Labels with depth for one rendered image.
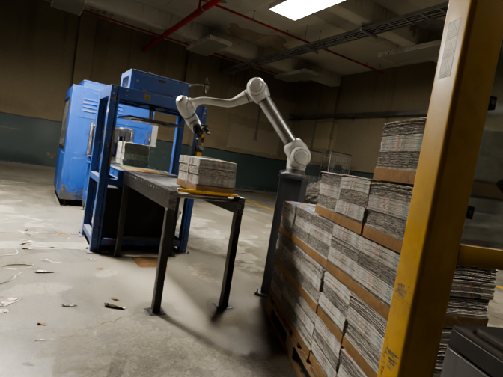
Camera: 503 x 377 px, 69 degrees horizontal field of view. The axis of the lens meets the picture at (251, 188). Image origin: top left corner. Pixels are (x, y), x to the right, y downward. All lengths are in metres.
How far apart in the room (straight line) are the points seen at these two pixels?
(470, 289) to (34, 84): 10.56
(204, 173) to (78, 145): 3.66
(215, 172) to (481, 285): 1.65
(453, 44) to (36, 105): 10.53
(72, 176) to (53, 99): 5.34
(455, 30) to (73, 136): 5.37
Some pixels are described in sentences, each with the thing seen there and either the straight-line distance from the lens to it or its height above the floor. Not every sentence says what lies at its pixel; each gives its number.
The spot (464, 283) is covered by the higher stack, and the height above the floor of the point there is 0.76.
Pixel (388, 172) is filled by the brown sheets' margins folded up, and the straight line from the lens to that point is 1.44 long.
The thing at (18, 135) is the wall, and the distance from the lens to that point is 11.01.
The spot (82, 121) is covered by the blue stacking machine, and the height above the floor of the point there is 1.25.
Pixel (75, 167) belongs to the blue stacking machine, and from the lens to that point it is 5.91.
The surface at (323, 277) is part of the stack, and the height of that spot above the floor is 0.56.
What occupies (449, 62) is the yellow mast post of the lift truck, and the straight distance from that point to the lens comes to 0.98.
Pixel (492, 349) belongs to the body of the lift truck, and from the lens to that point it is 0.86.
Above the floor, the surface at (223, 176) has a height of 0.93.
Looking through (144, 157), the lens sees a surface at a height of 0.92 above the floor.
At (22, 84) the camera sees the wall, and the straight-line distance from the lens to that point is 11.06.
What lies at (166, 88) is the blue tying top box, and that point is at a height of 1.64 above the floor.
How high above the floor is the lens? 1.05
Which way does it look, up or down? 4 degrees down
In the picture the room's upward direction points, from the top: 9 degrees clockwise
